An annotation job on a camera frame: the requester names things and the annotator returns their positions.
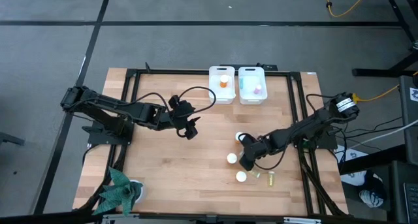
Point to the purple pill bottle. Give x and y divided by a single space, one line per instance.
258 89

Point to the white table label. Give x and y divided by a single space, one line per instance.
311 73

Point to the black computer cabinet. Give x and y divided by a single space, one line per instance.
409 126

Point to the silver aluminium bar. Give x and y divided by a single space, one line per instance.
112 220

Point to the orange pill bottle white cap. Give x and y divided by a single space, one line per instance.
241 176
232 157
237 138
224 81

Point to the black aluminium table frame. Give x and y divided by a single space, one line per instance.
196 72

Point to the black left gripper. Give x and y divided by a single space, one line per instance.
183 114

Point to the white blue printed bag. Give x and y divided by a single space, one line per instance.
370 198

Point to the black desk leg frame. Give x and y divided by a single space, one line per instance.
375 72

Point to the black chair base leg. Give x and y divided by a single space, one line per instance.
9 139

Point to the black power strip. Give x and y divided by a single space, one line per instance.
251 67

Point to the black frame corner clamp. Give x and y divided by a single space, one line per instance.
147 67

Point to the green snake plant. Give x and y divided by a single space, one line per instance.
119 193

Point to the teal pill bottle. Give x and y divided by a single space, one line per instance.
241 83

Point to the silver metal bracket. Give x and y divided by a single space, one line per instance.
302 220

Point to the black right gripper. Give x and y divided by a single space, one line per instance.
256 149

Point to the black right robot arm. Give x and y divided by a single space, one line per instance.
310 126

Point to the white plastic bin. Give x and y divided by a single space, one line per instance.
251 75
215 96

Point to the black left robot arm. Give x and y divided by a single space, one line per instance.
107 104

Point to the white plant pot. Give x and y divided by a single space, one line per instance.
142 193

